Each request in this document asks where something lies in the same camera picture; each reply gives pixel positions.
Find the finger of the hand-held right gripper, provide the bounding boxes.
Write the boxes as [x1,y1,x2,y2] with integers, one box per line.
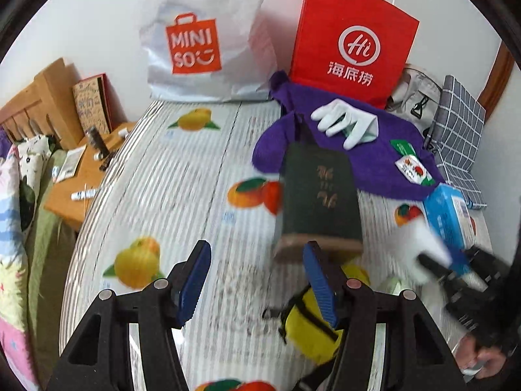
[445,241,475,280]
[418,253,454,285]

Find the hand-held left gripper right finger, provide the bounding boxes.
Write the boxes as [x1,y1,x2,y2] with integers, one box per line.
[302,240,467,391]

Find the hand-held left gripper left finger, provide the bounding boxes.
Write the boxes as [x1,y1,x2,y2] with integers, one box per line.
[47,239,213,391]

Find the white glove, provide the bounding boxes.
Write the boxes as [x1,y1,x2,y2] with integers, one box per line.
[388,218,452,286]
[311,98,378,150]

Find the yellow waist bag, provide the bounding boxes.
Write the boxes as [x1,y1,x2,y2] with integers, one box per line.
[262,264,371,391]

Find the blue tissue pack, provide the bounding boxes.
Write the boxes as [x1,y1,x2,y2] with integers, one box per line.
[423,183,478,253]

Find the dark green tin box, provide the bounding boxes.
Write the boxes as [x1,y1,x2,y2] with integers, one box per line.
[274,147,364,265]

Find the green fruit print packet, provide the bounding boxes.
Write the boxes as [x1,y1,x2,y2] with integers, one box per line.
[390,139,433,185]

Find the purple fabric storage bin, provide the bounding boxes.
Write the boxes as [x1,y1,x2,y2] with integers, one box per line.
[251,70,446,201]

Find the person's right hand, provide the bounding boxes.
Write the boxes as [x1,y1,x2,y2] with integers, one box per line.
[455,326,509,384]

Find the fruit print tablecloth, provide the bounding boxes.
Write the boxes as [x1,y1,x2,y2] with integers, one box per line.
[59,100,489,391]

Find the grey checked fabric bag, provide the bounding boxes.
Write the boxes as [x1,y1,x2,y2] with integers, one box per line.
[423,75,487,210]

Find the wooden nightstand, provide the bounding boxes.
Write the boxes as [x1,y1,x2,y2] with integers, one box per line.
[44,121,137,232]

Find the small dark bottle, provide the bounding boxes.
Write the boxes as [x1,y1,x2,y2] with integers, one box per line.
[97,152,119,172]

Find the green bed sheet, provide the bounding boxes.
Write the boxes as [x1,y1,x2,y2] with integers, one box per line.
[24,149,78,314]

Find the black bottle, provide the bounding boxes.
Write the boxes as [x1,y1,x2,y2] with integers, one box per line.
[85,128,110,159]

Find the grey backpack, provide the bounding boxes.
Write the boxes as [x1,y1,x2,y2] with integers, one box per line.
[385,64,444,137]

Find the white flat packet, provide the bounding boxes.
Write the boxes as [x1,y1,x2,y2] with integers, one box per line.
[55,149,86,183]

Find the colourful quilt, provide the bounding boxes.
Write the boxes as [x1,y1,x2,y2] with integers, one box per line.
[0,142,41,391]

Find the white black-print cloth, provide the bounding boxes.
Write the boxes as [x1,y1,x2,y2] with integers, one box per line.
[16,135,55,229]

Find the patterned book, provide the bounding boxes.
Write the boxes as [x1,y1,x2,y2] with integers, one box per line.
[72,73,114,135]

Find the wooden headboard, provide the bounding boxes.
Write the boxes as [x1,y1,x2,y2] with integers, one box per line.
[0,58,84,147]

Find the red paper bag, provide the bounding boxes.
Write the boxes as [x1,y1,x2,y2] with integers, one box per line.
[288,0,420,110]

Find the white plastic shopping bag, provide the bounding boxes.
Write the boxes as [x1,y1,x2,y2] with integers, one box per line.
[138,0,271,103]

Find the brown wooden door frame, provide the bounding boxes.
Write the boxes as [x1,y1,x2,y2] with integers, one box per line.
[478,43,515,110]

